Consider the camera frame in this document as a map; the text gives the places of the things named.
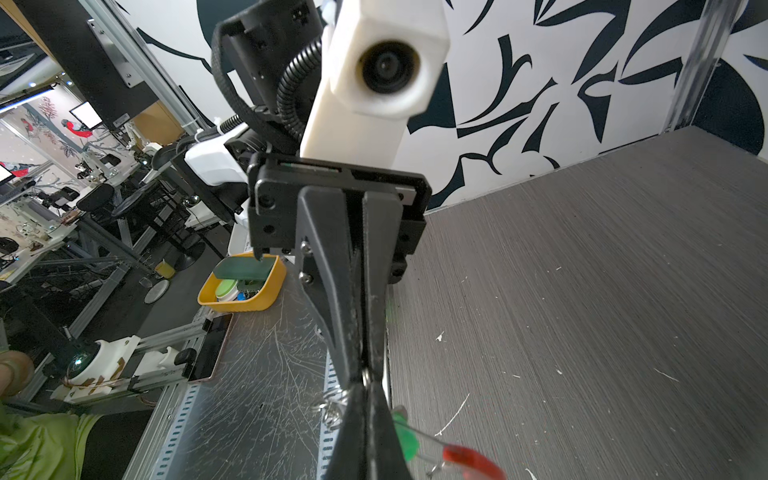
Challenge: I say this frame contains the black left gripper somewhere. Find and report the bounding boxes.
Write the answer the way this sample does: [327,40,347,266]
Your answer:
[247,152,432,390]

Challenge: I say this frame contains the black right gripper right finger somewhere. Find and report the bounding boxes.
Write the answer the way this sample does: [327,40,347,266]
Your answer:
[367,382,412,480]

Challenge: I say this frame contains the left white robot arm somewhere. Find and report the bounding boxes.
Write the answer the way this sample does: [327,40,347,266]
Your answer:
[209,1,450,391]

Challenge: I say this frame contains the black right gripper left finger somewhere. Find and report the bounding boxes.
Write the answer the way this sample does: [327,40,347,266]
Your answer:
[325,383,367,479]

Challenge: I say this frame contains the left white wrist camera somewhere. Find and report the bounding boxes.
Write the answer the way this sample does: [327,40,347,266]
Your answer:
[300,0,450,169]

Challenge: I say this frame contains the person in green shirt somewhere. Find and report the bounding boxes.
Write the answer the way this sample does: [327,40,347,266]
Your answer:
[0,350,103,480]

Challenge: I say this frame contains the yellow plastic bin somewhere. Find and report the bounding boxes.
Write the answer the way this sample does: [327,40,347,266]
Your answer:
[197,252,287,313]

